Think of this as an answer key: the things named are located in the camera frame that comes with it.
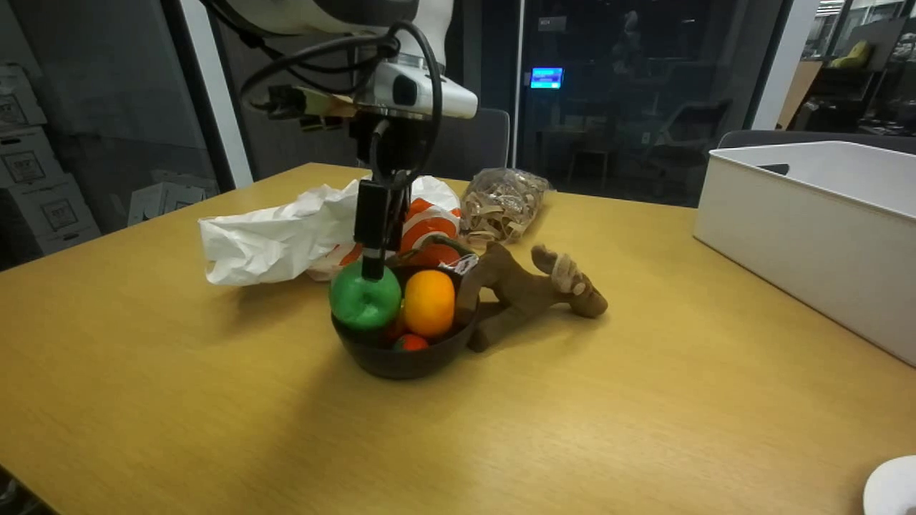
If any red plastic fruit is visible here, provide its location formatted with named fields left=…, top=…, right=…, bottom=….
left=393, top=328, right=436, bottom=354

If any black bowl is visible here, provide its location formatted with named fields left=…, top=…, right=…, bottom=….
left=329, top=304, right=478, bottom=384

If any white orange plastic bag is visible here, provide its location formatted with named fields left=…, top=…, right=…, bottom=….
left=197, top=171, right=480, bottom=293

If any dark grey chair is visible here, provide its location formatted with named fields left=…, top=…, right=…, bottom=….
left=715, top=127, right=916, bottom=154

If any white pillar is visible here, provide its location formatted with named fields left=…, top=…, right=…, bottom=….
left=750, top=0, right=825, bottom=134

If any blue lit screen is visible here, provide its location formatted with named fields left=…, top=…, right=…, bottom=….
left=531, top=66, right=566, bottom=95

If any clear bag of nuts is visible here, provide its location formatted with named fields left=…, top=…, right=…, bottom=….
left=459, top=167, right=553, bottom=247

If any white door frame post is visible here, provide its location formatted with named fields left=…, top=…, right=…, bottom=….
left=178, top=0, right=257, bottom=192

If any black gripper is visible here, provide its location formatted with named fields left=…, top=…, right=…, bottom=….
left=350, top=112, right=443, bottom=280

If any orange plastic fruit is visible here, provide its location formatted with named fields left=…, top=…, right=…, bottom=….
left=397, top=267, right=460, bottom=341

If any white rectangular box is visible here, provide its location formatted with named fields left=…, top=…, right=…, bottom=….
left=692, top=141, right=916, bottom=368

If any white plate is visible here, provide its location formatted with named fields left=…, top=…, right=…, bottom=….
left=863, top=453, right=916, bottom=515

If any cardboard box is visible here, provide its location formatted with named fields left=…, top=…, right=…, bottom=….
left=0, top=171, right=101, bottom=257
left=0, top=127, right=70, bottom=190

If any brown plush toy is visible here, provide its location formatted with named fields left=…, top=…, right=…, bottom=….
left=455, top=240, right=611, bottom=353

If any grey office chair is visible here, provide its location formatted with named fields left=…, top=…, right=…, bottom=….
left=427, top=107, right=516, bottom=182

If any white glass frame strip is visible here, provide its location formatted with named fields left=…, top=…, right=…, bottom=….
left=511, top=0, right=531, bottom=169

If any green plastic fruit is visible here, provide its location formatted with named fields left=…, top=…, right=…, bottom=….
left=327, top=257, right=407, bottom=335

